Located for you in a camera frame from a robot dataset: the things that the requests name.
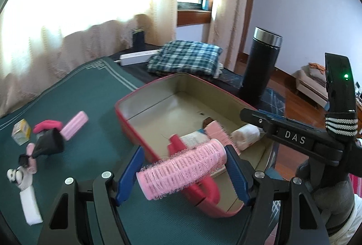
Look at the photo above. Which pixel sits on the long magenta foam roller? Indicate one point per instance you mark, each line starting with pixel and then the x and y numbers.
pixel 209 194

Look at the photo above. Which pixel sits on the beige patterned curtain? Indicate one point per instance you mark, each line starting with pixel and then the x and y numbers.
pixel 84 44
pixel 232 7

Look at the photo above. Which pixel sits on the green plaid cloth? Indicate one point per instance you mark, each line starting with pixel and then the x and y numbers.
pixel 186 56

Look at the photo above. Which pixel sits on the white cup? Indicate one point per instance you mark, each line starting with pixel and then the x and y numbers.
pixel 25 182

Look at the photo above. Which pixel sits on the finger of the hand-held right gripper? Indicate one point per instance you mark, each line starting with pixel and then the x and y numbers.
pixel 297 122
pixel 256 119

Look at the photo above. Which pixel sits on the red tin box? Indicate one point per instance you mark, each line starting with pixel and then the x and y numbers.
pixel 175 109

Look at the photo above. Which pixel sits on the person's right hand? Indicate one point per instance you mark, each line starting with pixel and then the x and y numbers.
pixel 336 202

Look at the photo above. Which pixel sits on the pink velcro hair roller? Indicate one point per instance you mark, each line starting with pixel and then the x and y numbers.
pixel 181 168

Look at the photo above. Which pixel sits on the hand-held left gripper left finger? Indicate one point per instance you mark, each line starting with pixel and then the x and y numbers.
pixel 131 174

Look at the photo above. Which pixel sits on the black thermos bottle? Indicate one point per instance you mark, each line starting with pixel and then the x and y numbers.
pixel 258 72

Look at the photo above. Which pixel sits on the white power strip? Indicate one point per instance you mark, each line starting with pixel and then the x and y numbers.
pixel 138 56

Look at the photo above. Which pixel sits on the thin light pink foam roller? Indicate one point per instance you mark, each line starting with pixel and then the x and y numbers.
pixel 31 165

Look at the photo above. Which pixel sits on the white panda toy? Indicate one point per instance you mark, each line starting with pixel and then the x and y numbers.
pixel 12 174

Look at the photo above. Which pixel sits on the thick light pink foam roller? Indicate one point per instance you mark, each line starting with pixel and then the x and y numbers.
pixel 75 124

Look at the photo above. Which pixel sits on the bent magenta foam roller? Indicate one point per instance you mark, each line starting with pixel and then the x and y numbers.
pixel 46 124

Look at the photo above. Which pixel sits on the small blue cup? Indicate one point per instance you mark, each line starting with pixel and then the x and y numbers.
pixel 205 4

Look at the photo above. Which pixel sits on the white rolled bandage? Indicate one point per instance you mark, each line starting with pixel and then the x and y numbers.
pixel 246 134

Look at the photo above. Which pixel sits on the orange cloth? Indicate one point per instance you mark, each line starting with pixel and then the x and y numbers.
pixel 316 66

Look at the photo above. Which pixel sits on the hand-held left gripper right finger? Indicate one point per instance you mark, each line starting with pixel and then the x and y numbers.
pixel 236 174

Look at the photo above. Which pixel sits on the pink brush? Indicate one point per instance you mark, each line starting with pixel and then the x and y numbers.
pixel 216 130

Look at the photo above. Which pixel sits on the blue and white medicine box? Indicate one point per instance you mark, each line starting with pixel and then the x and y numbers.
pixel 195 139

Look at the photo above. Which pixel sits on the small pale green box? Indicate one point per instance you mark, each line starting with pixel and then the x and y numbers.
pixel 21 131

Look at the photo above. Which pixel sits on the beige sofa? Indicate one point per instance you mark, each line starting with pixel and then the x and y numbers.
pixel 308 83

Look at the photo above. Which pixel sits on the black usb stick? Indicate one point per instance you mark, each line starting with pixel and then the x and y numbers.
pixel 24 160

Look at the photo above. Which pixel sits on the green desk mat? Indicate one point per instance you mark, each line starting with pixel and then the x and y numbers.
pixel 93 148

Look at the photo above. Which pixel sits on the white tissue pack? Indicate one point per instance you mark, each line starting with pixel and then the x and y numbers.
pixel 29 208

